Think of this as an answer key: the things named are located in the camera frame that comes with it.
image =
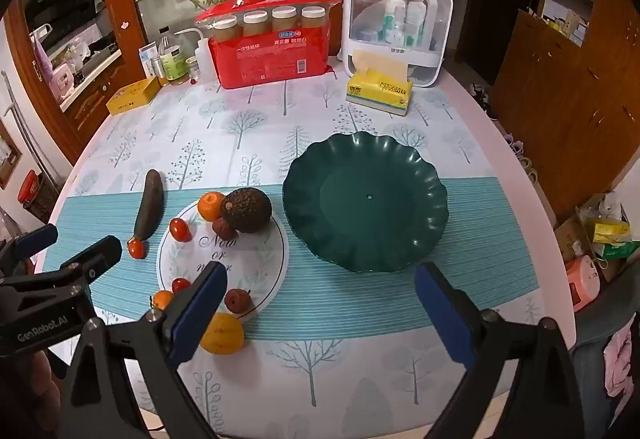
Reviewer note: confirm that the pink box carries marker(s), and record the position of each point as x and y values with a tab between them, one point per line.
62	81

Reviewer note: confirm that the dark sneakers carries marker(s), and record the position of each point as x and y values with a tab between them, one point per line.
481	96

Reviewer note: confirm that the red plastic container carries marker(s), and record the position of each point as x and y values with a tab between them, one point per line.
31	189

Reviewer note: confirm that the dark brown long cucumber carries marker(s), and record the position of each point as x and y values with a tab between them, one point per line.
149	204

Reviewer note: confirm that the white round printed plate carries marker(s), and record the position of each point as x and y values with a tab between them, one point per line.
245	259

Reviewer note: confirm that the dark brown avocado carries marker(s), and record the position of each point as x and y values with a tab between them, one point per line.
247	211

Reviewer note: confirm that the small orange tomato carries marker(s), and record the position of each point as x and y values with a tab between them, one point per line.
136	249

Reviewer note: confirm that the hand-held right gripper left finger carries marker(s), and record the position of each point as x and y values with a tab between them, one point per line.
192	314

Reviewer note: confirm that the person's left hand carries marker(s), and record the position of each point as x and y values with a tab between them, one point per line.
30	384

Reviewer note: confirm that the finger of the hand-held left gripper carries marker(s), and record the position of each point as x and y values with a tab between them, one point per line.
35	238
97	259

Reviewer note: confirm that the white shoes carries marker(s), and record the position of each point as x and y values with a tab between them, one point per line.
522	156

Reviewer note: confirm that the dark green scalloped plate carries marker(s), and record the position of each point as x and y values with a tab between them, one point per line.
350	224

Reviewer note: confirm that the brown cardboard box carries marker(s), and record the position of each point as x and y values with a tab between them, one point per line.
567	239

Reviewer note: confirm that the white clear-door storage box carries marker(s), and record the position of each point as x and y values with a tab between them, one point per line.
427	69

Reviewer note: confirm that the yellow tissue pack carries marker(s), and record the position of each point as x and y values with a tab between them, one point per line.
380	91

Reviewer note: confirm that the clear bottle with green label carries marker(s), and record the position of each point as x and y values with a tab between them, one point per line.
173	64

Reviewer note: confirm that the white teal pump bottle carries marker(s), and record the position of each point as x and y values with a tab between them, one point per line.
394	19

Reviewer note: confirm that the yellow green packet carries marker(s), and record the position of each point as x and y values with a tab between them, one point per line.
607	230

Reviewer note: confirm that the wooden cabinet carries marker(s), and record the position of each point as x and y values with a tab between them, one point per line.
575	94

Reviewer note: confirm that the large yellow-orange round fruit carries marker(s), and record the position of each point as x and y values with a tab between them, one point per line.
225	334

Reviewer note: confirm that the red plastic cup package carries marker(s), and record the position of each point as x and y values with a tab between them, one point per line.
265	61

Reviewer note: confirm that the orange tangerine with stem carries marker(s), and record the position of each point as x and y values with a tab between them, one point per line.
162	300

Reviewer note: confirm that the small white blue carton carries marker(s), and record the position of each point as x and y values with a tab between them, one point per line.
147	56

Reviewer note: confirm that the pink cloth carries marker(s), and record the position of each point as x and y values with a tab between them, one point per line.
617	359

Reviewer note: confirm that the white skincare bottle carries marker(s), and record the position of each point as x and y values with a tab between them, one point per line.
414	21

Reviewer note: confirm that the pink plastic stool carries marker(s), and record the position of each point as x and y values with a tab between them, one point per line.
582	284

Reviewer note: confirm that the red-brown lychee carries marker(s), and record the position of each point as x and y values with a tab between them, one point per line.
223	230
238	301

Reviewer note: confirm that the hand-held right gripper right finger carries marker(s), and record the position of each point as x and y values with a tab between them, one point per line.
445	311

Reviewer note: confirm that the yellow cardboard box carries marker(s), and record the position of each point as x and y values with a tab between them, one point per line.
132	95

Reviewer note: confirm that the grey chair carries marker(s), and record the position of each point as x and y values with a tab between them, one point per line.
590	369

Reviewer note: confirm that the white squeeze bottle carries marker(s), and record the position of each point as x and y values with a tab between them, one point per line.
203	61

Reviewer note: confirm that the small glass jar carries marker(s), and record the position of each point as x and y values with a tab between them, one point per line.
193	70

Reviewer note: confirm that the red cherry tomato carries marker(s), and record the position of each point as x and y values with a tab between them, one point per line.
180	229
180	285

